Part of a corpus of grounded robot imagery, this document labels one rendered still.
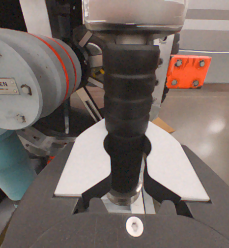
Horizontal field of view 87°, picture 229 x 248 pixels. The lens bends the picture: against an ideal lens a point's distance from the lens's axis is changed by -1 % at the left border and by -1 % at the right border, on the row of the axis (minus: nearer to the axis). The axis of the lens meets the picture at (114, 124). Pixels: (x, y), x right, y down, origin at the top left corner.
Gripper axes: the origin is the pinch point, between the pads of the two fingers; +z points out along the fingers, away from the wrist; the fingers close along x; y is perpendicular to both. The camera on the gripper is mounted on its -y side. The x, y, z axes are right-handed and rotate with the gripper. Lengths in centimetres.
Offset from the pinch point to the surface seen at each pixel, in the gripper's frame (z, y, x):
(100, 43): 68, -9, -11
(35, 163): 30, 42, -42
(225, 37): 58, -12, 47
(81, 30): 68, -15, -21
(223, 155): 80, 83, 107
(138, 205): 28, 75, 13
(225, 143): 100, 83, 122
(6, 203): 23, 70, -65
